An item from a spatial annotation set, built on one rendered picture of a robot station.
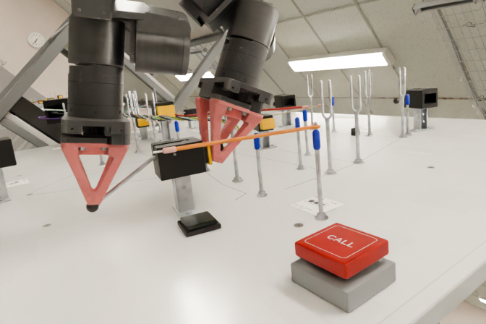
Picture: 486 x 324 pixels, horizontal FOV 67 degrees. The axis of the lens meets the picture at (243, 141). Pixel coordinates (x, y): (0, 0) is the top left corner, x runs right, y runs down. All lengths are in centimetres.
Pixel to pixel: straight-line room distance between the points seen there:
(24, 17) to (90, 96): 775
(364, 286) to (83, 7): 34
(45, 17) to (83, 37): 779
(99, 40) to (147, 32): 5
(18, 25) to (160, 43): 773
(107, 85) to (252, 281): 25
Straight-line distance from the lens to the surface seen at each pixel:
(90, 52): 42
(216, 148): 45
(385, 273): 30
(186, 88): 151
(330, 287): 28
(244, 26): 47
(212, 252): 37
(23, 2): 821
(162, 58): 42
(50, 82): 809
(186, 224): 42
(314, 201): 47
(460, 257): 36
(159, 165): 44
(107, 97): 42
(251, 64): 46
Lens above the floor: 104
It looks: 16 degrees up
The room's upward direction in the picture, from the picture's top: 32 degrees clockwise
